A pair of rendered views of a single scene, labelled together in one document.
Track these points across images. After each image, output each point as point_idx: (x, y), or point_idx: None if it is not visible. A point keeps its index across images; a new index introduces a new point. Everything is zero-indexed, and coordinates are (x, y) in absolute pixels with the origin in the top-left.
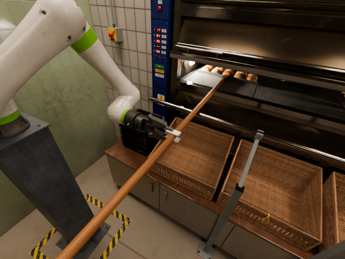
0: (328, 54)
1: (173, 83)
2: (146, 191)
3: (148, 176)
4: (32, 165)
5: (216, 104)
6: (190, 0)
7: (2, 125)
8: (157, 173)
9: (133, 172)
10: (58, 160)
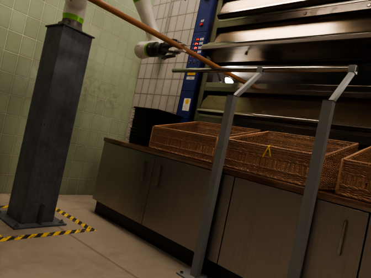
0: (324, 30)
1: (202, 85)
2: (134, 187)
3: (145, 148)
4: (68, 52)
5: (243, 98)
6: (224, 15)
7: (73, 20)
8: (157, 148)
9: (128, 155)
10: (81, 69)
